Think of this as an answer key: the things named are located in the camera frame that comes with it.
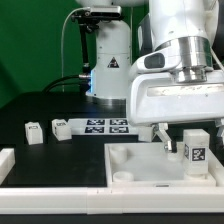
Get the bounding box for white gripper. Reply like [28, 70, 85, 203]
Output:
[127, 70, 224, 153]

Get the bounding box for black camera stand pole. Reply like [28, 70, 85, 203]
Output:
[79, 24, 91, 74]

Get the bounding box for white camera cable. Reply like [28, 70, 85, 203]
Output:
[60, 7, 91, 93]

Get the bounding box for white base tag plate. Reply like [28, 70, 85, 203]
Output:
[68, 118, 138, 135]

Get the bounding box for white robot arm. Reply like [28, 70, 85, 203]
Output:
[126, 0, 224, 149]

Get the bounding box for white left fence piece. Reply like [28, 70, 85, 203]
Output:
[0, 148, 15, 185]

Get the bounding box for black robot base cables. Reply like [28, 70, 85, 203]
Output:
[41, 74, 92, 93]

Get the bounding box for white square tabletop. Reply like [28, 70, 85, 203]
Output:
[104, 142, 224, 188]

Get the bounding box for black camera on stand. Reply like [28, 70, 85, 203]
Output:
[71, 6, 122, 24]

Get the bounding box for white front fence wall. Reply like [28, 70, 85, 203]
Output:
[0, 187, 224, 214]

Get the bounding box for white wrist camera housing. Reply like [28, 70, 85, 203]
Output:
[129, 46, 181, 80]

